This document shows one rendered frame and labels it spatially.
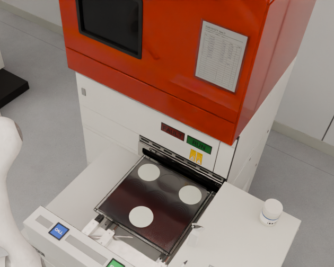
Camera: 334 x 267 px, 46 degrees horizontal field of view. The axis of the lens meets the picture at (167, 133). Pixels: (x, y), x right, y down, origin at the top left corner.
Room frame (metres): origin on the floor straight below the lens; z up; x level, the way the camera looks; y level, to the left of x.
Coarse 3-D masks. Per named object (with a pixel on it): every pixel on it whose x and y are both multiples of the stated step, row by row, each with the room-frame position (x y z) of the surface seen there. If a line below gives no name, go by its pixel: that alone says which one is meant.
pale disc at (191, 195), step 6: (186, 186) 1.05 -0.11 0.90; (192, 186) 1.06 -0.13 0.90; (180, 192) 1.02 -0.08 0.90; (186, 192) 1.02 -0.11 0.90; (192, 192) 1.03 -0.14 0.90; (198, 192) 1.03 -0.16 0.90; (180, 198) 0.99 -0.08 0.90; (186, 198) 0.99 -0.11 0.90; (192, 198) 1.00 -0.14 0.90; (198, 198) 1.00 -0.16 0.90
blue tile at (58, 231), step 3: (57, 225) 0.77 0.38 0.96; (60, 225) 0.77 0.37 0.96; (54, 228) 0.76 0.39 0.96; (57, 228) 0.76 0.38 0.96; (60, 228) 0.76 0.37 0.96; (63, 228) 0.76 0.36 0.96; (51, 231) 0.74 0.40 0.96; (54, 231) 0.74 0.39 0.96; (57, 231) 0.75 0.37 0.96; (60, 231) 0.75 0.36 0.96; (63, 231) 0.75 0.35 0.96; (54, 234) 0.73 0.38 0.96; (57, 234) 0.73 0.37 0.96; (60, 234) 0.73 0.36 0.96; (57, 237) 0.72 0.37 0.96
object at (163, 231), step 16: (144, 160) 1.18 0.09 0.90; (128, 176) 1.08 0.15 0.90; (160, 176) 1.10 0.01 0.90; (176, 176) 1.11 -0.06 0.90; (128, 192) 1.00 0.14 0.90; (144, 192) 1.00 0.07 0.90; (160, 192) 1.01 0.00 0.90; (176, 192) 1.02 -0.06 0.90; (112, 208) 0.91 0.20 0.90; (128, 208) 0.92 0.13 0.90; (160, 208) 0.93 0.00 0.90; (176, 208) 0.94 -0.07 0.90; (192, 208) 0.94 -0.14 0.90; (128, 224) 0.84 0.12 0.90; (160, 224) 0.85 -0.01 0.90; (176, 224) 0.86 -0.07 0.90; (160, 240) 0.78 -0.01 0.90; (176, 240) 0.79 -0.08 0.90
